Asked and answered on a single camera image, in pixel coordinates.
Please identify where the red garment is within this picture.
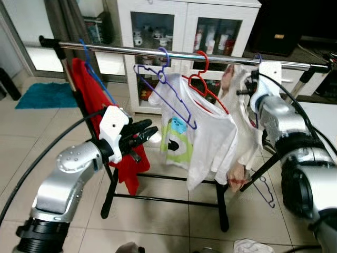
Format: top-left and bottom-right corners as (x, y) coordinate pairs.
(70, 57), (151, 196)

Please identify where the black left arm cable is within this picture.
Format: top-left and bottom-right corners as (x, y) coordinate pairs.
(0, 111), (103, 225)

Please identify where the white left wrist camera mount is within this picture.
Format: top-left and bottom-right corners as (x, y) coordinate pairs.
(99, 105), (131, 164)

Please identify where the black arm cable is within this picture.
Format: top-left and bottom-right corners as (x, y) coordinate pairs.
(258, 71), (337, 159)
(0, 111), (103, 225)

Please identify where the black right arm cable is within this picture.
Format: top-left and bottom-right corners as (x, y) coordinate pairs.
(258, 71), (337, 159)

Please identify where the grey robot leg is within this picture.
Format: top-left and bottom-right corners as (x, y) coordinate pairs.
(116, 241), (145, 253)

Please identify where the white floor cloth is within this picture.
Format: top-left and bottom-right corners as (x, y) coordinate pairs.
(233, 238), (274, 253)

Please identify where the chrome and black clothes rack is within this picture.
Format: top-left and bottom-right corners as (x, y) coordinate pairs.
(38, 35), (333, 233)

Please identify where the dark grey curtain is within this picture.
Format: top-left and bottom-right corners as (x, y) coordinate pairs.
(43, 0), (90, 45)

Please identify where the white table with black legs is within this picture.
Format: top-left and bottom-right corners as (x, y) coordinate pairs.
(298, 100), (337, 153)

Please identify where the white glass-door cabinet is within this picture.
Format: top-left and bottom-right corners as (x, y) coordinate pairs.
(116, 0), (261, 114)

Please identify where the thin grey wire hanger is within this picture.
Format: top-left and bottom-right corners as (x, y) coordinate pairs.
(249, 168), (276, 209)

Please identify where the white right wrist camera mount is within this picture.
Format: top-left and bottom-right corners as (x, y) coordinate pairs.
(258, 62), (282, 114)

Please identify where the black speaker box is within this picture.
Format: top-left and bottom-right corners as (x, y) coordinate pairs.
(247, 0), (305, 57)

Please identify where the red hanger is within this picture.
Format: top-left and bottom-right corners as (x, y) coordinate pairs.
(182, 50), (231, 115)

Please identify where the white and pink garment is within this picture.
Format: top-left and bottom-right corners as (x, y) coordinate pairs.
(216, 63), (266, 191)

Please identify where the black slanted bar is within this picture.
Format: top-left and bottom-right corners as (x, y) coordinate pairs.
(0, 69), (22, 101)

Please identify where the light purple hanger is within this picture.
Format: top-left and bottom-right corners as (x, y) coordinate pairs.
(133, 46), (198, 131)

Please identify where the white shirt with green monster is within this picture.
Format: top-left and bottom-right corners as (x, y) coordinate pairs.
(149, 74), (239, 191)

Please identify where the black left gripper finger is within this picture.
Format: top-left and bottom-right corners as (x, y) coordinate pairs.
(122, 120), (153, 139)
(129, 127), (158, 150)

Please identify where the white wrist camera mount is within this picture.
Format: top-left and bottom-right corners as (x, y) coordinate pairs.
(99, 105), (131, 164)
(258, 62), (282, 114)

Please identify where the blue hanger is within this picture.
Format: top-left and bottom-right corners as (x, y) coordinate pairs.
(79, 38), (117, 106)

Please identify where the teal rug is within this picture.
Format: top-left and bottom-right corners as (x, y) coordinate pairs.
(15, 82), (78, 110)

